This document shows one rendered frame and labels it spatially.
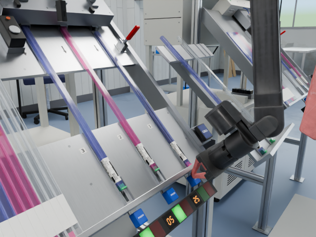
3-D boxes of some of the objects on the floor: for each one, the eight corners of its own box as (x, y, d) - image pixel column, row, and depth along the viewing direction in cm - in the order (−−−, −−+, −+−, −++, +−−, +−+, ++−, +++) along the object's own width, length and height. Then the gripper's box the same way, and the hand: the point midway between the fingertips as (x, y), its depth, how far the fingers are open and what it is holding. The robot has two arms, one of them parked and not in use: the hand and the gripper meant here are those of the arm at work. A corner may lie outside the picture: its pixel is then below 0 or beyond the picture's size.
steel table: (319, 83, 635) (326, 43, 609) (300, 95, 507) (308, 45, 481) (288, 80, 677) (293, 43, 651) (263, 90, 549) (268, 44, 523)
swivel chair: (62, 107, 419) (53, 27, 385) (85, 116, 377) (78, 26, 342) (15, 117, 372) (0, 26, 338) (35, 128, 329) (21, 24, 295)
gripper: (232, 167, 59) (188, 194, 69) (251, 153, 66) (209, 179, 76) (213, 141, 60) (173, 171, 70) (234, 130, 68) (195, 159, 78)
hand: (193, 174), depth 73 cm, fingers closed
